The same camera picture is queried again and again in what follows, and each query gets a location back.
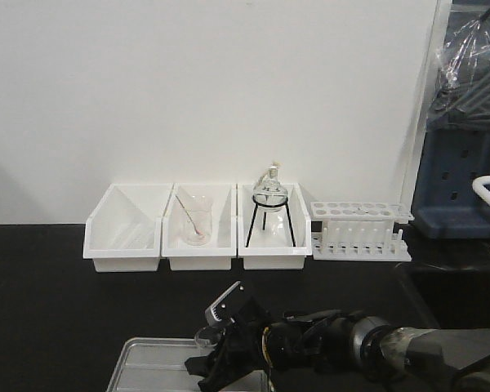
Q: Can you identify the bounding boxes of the white bin right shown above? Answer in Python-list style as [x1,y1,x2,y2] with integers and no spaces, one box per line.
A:
[237,183,312,270]

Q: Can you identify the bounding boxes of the glass stirring rod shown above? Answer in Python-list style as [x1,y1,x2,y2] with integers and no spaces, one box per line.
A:
[175,194,203,236]

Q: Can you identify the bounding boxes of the white bin left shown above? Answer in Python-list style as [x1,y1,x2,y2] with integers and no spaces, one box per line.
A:
[82,183,172,273]

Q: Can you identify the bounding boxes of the grey blue pegboard rack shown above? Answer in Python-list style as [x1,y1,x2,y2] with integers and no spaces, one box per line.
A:
[412,1,490,239]

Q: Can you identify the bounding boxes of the glass alcohol lamp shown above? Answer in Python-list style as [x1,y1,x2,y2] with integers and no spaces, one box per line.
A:
[252,163,288,212]

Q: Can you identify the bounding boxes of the small clear glass beaker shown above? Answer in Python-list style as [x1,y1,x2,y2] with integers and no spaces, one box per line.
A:
[194,326,223,350]

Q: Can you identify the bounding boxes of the black lab sink basin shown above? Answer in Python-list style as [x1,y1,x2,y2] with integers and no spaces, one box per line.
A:
[394,262,490,329]

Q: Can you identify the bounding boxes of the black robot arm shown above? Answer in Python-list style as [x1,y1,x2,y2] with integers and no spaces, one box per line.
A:
[185,298,490,391]

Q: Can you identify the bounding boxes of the white test tube rack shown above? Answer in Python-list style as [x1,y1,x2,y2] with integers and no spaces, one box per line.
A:
[310,201,414,262]

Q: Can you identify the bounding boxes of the white bin middle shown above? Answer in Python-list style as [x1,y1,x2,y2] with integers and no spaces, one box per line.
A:
[162,183,237,270]

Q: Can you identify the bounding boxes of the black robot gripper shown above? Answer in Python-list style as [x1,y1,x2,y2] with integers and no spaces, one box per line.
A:
[185,297,272,391]

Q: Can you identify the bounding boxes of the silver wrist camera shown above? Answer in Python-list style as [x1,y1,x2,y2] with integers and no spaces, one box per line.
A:
[204,280,248,327]

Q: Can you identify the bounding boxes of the white bin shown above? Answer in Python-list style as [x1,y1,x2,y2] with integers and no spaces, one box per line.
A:
[162,183,237,270]
[82,183,172,273]
[237,183,312,270]

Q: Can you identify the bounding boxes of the clear glass beaker in bin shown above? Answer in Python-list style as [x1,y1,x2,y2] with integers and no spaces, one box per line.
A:
[180,195,212,246]

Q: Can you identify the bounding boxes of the black wire tripod stand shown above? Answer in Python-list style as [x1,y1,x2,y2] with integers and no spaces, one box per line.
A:
[245,194,296,248]

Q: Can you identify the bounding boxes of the silver metal tray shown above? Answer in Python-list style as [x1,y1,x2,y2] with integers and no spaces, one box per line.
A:
[105,336,277,392]

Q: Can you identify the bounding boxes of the clear plastic bag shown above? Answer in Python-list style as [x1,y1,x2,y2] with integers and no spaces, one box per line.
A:
[427,3,490,132]

